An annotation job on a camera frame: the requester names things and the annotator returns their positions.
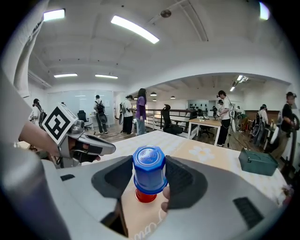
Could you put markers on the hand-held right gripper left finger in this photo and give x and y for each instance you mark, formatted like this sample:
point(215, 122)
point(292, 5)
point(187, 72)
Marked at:
point(82, 187)

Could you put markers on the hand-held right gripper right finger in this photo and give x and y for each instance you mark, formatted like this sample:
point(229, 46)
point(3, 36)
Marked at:
point(211, 199)

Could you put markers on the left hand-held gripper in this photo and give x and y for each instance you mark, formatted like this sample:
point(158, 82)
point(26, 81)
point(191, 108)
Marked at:
point(58, 124)

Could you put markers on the blue paper cup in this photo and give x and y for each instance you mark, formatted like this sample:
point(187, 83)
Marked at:
point(149, 168)

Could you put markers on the red paper cup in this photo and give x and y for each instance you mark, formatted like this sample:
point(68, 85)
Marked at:
point(145, 198)

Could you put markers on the person's left forearm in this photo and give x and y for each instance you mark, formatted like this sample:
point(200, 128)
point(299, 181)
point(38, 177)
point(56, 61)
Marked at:
point(35, 134)

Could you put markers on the person's left hand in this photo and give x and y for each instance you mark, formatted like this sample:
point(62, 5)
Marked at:
point(73, 145)

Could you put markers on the person's right hand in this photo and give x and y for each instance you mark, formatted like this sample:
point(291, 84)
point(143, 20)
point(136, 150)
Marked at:
point(166, 192)

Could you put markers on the black office chair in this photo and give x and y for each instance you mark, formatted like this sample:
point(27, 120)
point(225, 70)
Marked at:
point(206, 131)
point(168, 119)
point(83, 119)

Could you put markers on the dark green box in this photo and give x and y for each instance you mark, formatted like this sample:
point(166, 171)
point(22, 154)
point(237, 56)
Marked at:
point(257, 161)

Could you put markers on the checked flower tablecloth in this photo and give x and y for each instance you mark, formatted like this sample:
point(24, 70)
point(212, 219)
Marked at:
point(164, 140)

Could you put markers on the long ceiling light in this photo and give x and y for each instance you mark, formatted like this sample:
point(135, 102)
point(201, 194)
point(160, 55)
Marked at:
point(106, 76)
point(264, 10)
point(134, 29)
point(65, 75)
point(54, 14)

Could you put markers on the wooden desk with white legs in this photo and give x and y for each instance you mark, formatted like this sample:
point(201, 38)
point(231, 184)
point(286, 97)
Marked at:
point(204, 122)

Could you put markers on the black metal railing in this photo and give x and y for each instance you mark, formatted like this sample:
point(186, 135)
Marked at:
point(180, 112)

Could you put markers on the small ceiling light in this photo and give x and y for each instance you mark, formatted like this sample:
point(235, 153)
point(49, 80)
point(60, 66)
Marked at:
point(239, 77)
point(232, 89)

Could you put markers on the person's white shirt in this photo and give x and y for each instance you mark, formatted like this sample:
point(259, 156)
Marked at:
point(23, 58)

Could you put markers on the round ceiling fixture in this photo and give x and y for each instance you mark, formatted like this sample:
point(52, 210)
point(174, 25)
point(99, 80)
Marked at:
point(165, 13)

